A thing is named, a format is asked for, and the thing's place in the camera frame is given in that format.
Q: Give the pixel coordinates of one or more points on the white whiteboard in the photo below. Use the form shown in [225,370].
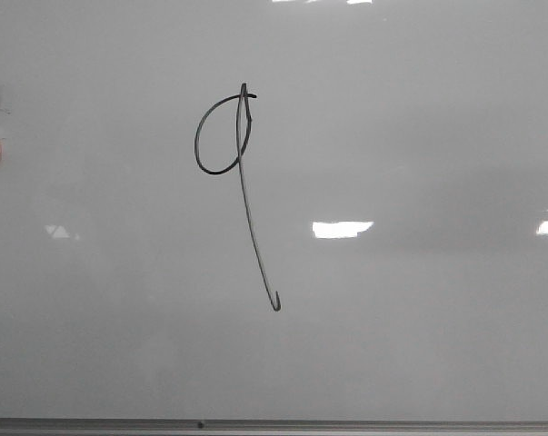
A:
[273,216]

